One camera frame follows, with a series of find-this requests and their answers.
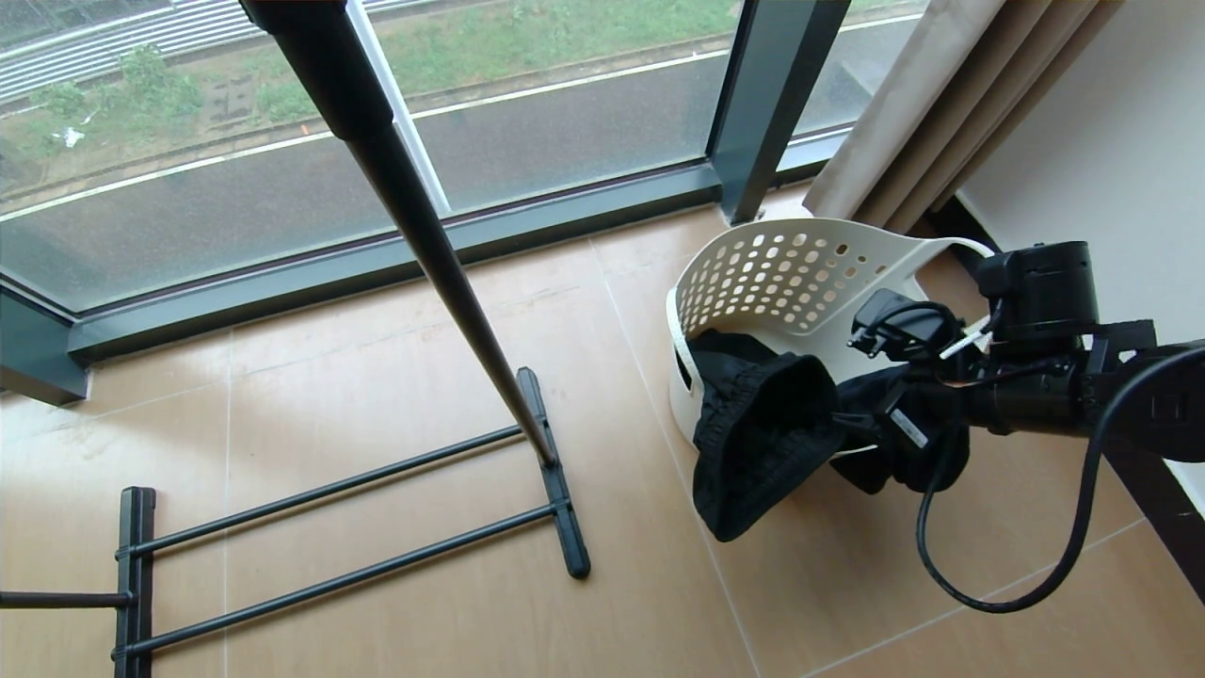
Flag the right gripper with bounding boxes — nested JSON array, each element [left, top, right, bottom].
[[883, 369, 1088, 492]]

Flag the black shorts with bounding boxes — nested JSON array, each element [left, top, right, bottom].
[[690, 328, 972, 544]]

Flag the white laundry basket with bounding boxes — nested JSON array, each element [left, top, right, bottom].
[[666, 217, 997, 462]]

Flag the black clothes rack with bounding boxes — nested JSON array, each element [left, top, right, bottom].
[[0, 0, 592, 678]]

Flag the beige curtain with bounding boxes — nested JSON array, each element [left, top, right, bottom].
[[802, 0, 1126, 236]]

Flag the window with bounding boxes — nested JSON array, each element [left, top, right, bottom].
[[0, 0, 928, 406]]

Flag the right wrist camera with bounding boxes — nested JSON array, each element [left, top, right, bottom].
[[847, 287, 994, 363]]

